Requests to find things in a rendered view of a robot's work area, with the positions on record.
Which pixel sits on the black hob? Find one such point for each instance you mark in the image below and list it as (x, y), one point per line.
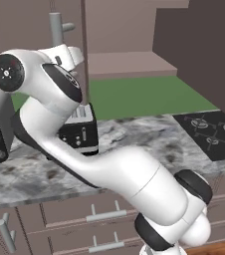
(210, 134)

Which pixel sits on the brown upper cabinet door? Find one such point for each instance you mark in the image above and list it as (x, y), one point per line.
(21, 23)

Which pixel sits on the black and silver toaster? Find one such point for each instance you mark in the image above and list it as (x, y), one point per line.
(83, 132)

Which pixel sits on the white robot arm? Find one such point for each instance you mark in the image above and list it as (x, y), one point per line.
(117, 172)

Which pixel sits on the brown upper cabinet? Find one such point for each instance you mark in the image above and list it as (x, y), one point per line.
(131, 30)

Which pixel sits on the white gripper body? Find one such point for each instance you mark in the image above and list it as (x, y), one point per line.
(75, 56)

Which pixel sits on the brown drawer front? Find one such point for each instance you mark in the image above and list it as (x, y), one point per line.
(222, 234)
(71, 239)
(68, 207)
(222, 212)

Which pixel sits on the dark brown range hood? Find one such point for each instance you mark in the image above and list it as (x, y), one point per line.
(204, 50)

